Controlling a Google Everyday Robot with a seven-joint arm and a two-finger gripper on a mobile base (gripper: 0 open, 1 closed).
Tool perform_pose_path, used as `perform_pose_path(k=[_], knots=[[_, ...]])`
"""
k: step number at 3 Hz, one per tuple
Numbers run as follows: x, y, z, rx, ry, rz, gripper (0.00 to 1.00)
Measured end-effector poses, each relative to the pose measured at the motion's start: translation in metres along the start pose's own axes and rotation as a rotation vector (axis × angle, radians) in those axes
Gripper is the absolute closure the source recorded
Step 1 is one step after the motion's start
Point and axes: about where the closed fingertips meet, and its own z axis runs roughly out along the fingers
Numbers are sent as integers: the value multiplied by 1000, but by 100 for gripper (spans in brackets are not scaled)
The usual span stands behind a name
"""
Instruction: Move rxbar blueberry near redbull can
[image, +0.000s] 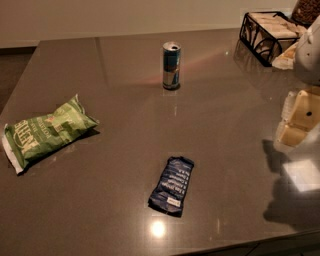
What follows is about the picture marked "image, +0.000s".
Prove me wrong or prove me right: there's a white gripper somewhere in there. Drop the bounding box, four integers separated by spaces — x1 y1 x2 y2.
275 15 320 149

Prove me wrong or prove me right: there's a blue rxbar wrapper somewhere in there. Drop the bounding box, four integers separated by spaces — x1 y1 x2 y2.
148 156 194 217

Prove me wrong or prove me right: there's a red bull can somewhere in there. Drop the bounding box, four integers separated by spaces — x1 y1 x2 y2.
163 41 181 90

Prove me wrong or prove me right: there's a white packet beside basket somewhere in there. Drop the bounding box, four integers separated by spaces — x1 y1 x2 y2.
272 43 298 70

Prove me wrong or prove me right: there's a jar of brown snacks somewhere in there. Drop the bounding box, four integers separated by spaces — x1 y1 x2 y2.
292 0 320 25

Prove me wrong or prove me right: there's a green chip bag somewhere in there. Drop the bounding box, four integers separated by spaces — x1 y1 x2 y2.
2 95 99 175

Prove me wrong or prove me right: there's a black wire basket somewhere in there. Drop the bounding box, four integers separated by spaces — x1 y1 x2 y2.
239 11 305 67

